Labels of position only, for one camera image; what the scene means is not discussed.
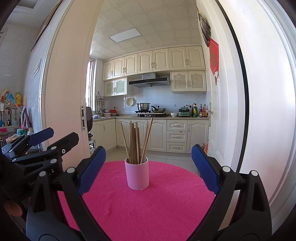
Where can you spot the row of books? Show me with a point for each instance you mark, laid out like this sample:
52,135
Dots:
11,117

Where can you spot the pink cup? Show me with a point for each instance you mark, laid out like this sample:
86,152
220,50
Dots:
137,176

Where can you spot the steel range hood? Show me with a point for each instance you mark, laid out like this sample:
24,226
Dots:
149,81

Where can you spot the kitchen window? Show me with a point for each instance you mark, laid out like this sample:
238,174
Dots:
90,85

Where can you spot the bundle of wooden chopsticks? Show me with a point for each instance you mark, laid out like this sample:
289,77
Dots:
134,143

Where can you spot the hanging kitchen utensil rack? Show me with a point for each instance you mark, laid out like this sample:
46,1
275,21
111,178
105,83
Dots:
101,102

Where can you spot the ceiling light panel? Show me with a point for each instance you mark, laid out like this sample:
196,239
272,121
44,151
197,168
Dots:
124,35

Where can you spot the dark hanging fan ornament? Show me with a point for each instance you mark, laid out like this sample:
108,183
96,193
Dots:
205,26

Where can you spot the green oil bottle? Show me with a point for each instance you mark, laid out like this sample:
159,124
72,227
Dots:
195,111

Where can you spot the steel wok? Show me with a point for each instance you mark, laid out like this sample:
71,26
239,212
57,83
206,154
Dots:
159,109

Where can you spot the cream lattice door cabinet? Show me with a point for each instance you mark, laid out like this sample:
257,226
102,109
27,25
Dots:
115,87
188,81

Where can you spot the red kitchen container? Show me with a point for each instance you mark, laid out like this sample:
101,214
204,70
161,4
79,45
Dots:
113,112

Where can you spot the cream sliding door panel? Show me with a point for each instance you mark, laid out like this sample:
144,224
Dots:
67,92

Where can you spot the steel cooking pot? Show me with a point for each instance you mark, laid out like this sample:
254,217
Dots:
143,107

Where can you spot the cream upper kitchen cabinets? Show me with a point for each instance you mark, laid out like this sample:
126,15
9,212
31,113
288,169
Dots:
159,60

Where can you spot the yellow wall plate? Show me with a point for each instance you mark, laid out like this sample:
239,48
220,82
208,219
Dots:
130,101

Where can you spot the cream kitchen cabinets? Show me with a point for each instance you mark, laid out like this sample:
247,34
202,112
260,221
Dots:
159,134
159,60

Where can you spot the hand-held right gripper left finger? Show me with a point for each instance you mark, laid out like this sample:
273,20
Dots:
91,171

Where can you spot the triangular desk calendar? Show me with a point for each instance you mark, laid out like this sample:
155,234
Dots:
25,119

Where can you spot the pink felt table cover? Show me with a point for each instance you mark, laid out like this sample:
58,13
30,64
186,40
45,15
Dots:
150,208

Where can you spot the red paper door decoration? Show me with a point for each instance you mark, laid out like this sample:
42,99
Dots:
214,58

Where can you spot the green round tin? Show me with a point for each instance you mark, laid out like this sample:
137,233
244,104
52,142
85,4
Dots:
22,132

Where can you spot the yellow duck toy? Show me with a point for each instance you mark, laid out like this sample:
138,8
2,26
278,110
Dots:
18,99

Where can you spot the cream lower kitchen cabinets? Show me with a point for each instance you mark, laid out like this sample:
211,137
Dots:
159,134

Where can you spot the white sliding door panel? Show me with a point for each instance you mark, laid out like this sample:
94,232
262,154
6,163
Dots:
268,92

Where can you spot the dark wall picture frame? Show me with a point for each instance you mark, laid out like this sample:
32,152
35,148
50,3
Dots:
45,25

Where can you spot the white wall relief frame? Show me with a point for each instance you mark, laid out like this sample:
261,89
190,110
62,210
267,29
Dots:
37,67

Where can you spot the orange snack bag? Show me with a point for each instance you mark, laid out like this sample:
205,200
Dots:
206,148

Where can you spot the person's left hand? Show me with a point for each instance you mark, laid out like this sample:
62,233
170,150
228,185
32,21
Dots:
12,208

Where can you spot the dark sauce bottle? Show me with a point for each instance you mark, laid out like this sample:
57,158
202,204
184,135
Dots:
201,111

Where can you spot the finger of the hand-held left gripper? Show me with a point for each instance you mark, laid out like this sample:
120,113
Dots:
41,135
67,142

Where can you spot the colourful plush toy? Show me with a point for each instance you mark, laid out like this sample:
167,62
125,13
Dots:
6,95

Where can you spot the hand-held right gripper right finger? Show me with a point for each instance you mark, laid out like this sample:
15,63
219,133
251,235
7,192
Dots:
205,170

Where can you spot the white panel door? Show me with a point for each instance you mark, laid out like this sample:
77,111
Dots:
229,104

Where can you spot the black gas stove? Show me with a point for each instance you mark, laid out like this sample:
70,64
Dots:
150,115

